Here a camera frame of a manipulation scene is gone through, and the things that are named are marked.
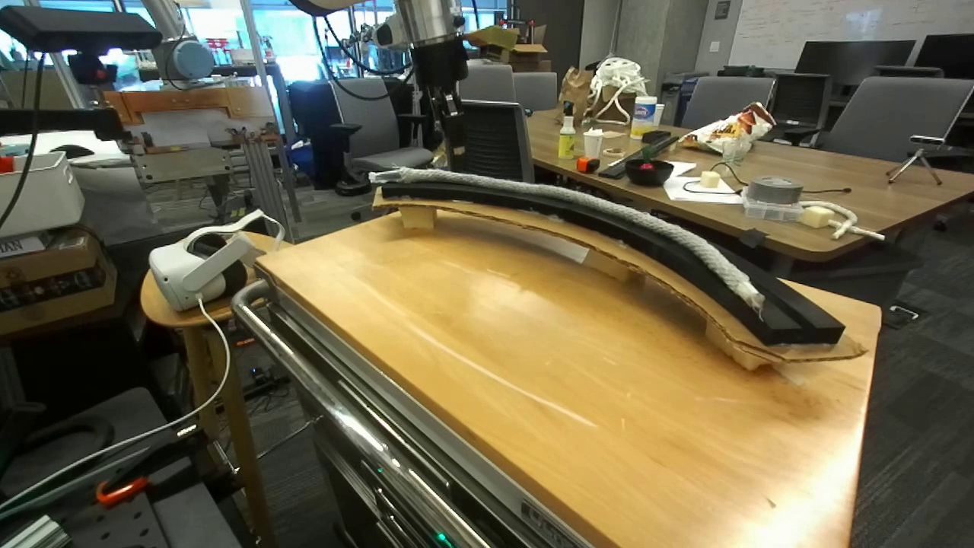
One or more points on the black mesh office chair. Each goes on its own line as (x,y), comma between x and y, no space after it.
(496,142)

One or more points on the beige plug block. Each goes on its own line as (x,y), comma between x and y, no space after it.
(816,217)

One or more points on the white VR headset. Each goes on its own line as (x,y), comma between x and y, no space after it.
(188,276)

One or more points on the small wooden support block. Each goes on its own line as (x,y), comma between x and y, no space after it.
(419,217)

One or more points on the white jar blue label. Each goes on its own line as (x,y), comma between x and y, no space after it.
(644,116)

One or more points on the small white tape roll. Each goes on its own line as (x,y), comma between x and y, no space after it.
(710,181)

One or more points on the grey metal cart cabinet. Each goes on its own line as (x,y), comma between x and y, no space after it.
(406,430)

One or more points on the brown paper bag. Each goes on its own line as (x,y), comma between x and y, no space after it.
(577,96)

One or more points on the clear plastic box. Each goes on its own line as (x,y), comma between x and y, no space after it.
(764,213)

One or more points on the black curved skate track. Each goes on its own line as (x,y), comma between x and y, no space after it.
(802,322)

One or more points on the grey round housing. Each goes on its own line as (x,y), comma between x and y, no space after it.
(188,62)

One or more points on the white paper sheet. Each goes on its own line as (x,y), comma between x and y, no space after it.
(690,196)

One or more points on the chip snack bag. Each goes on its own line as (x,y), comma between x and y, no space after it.
(733,127)

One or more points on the black perforated breadboard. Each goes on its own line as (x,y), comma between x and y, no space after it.
(184,520)

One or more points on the round wooden stool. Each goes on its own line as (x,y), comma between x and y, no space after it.
(168,310)

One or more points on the grey office chair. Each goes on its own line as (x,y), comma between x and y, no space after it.
(365,116)
(489,81)
(533,92)
(892,116)
(717,97)

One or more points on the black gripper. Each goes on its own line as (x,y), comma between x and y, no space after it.
(443,62)

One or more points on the small orange tool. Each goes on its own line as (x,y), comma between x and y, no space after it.
(584,166)

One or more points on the small silver tripod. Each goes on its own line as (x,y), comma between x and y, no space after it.
(917,159)

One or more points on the white box device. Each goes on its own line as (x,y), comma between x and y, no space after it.
(35,197)

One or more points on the grey duct tape roll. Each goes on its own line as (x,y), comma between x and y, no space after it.
(773,192)

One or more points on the long black flat bar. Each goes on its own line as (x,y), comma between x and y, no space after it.
(641,152)

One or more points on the wooden shelf board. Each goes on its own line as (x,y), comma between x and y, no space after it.
(184,100)

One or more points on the brown cardboard box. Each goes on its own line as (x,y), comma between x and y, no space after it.
(50,276)

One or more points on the wooden conference table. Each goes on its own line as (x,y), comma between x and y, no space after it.
(892,197)

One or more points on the dark blue office chair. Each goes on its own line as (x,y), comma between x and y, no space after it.
(308,126)

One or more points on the yellow glue bottle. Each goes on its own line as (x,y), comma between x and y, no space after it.
(568,148)

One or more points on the white cup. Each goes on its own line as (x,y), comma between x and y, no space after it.
(594,145)

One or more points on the black bowl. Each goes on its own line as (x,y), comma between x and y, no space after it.
(647,171)

